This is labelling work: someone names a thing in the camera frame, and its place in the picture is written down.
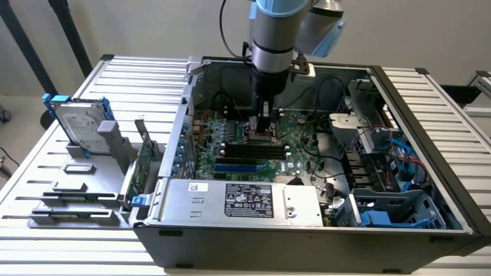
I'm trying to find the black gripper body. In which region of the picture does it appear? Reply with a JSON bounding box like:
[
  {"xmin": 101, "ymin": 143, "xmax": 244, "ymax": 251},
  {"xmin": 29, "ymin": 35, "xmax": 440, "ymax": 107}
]
[{"xmin": 251, "ymin": 68, "xmax": 288, "ymax": 102}]

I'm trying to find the CPU socket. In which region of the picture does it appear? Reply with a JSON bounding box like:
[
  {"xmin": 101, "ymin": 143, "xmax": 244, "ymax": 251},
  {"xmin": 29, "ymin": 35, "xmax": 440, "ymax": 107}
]
[{"xmin": 244, "ymin": 116, "xmax": 283, "ymax": 144}]

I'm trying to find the black RAM slot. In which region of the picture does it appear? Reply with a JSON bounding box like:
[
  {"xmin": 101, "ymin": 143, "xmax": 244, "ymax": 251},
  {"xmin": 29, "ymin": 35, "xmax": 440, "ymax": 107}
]
[
  {"xmin": 224, "ymin": 145, "xmax": 288, "ymax": 151},
  {"xmin": 224, "ymin": 152, "xmax": 288, "ymax": 159},
  {"xmin": 224, "ymin": 142, "xmax": 288, "ymax": 148},
  {"xmin": 224, "ymin": 148, "xmax": 288, "ymax": 155}
]

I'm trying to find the green motherboard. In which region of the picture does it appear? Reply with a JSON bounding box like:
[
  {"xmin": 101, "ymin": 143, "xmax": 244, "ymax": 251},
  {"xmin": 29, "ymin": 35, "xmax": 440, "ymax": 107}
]
[{"xmin": 183, "ymin": 110, "xmax": 327, "ymax": 185}]

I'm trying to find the black expansion slot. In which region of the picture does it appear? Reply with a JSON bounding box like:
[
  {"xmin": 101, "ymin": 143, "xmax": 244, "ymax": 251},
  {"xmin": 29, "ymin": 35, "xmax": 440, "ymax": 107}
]
[{"xmin": 213, "ymin": 157, "xmax": 259, "ymax": 166}]

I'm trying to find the blue expansion slot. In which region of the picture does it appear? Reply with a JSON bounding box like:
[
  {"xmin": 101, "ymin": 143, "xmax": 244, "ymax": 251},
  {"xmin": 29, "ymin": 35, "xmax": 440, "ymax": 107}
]
[{"xmin": 213, "ymin": 164, "xmax": 258, "ymax": 174}]

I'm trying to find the metal disk bay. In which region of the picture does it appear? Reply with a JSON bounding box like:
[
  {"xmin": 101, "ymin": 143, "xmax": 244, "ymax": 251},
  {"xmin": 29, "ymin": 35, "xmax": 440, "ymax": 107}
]
[{"xmin": 330, "ymin": 79, "xmax": 403, "ymax": 153}]

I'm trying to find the black fan shroud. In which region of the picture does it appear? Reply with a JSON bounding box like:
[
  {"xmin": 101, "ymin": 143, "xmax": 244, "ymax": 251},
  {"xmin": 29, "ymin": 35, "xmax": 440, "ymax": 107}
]
[{"xmin": 343, "ymin": 152, "xmax": 391, "ymax": 192}]

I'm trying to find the silver power supply unit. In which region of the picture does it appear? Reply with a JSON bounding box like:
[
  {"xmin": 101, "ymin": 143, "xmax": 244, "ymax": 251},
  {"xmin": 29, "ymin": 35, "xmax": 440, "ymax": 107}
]
[{"xmin": 147, "ymin": 179, "xmax": 327, "ymax": 228}]

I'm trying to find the green graphics card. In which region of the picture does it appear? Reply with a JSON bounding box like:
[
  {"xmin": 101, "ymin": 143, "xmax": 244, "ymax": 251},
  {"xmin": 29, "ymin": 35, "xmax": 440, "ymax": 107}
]
[{"xmin": 124, "ymin": 118, "xmax": 161, "ymax": 204}]

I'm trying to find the black open PC case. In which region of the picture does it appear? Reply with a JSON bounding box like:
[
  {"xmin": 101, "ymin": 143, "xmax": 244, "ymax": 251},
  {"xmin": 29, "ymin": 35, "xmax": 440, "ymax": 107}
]
[{"xmin": 132, "ymin": 56, "xmax": 483, "ymax": 270}]

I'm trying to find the blue-grey disk bay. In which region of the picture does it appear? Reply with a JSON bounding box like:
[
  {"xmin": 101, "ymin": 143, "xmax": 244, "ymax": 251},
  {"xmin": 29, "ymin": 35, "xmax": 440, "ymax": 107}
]
[{"xmin": 348, "ymin": 188, "xmax": 448, "ymax": 229}]

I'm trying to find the grey parts rack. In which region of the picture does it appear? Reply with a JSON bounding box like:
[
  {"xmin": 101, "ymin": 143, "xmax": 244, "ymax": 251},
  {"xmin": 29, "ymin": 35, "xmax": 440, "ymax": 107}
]
[{"xmin": 27, "ymin": 120, "xmax": 165, "ymax": 229}]

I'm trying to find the thin black stand pole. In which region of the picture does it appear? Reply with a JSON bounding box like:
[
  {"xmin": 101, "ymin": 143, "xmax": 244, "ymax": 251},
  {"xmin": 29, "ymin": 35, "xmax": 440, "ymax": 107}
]
[{"xmin": 48, "ymin": 0, "xmax": 93, "ymax": 70}]

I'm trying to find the thick black stand pole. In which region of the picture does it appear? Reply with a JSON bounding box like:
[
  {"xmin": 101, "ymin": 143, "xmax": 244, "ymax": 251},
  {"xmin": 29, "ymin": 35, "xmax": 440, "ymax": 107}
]
[{"xmin": 0, "ymin": 0, "xmax": 59, "ymax": 93}]

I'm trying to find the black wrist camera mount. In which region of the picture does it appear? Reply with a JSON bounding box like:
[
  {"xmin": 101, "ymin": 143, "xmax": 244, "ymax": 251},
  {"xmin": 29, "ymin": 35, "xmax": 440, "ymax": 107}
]
[{"xmin": 287, "ymin": 53, "xmax": 311, "ymax": 76}]

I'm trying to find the black looped wire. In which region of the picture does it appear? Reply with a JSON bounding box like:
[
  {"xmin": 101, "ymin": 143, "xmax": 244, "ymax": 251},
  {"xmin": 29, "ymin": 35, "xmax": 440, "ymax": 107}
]
[{"xmin": 316, "ymin": 77, "xmax": 348, "ymax": 116}]

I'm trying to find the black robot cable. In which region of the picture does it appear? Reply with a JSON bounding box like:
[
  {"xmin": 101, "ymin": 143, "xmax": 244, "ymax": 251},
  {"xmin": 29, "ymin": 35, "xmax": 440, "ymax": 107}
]
[{"xmin": 219, "ymin": 0, "xmax": 252, "ymax": 63}]

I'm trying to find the blue wire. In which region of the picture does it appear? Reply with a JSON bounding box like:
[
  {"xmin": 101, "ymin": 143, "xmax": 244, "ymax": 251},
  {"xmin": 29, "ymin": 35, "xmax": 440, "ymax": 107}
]
[{"xmin": 387, "ymin": 137, "xmax": 415, "ymax": 185}]

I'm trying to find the red wire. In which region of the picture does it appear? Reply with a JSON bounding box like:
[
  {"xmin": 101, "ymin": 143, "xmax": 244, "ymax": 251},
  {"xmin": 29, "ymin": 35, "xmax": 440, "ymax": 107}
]
[{"xmin": 406, "ymin": 159, "xmax": 428, "ymax": 187}]

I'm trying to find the hard disk with blue bracket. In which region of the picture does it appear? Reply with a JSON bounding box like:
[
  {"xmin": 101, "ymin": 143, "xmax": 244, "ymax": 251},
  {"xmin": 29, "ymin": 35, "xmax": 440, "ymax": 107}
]
[{"xmin": 40, "ymin": 92, "xmax": 112, "ymax": 159}]

